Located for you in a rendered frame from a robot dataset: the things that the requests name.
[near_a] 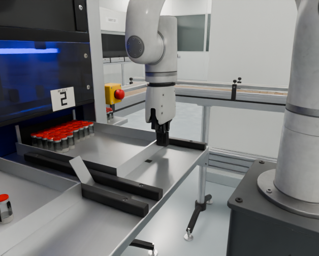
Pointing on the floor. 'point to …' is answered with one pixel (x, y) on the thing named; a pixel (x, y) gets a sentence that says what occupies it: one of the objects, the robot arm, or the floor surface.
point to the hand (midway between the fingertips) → (162, 138)
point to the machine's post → (95, 44)
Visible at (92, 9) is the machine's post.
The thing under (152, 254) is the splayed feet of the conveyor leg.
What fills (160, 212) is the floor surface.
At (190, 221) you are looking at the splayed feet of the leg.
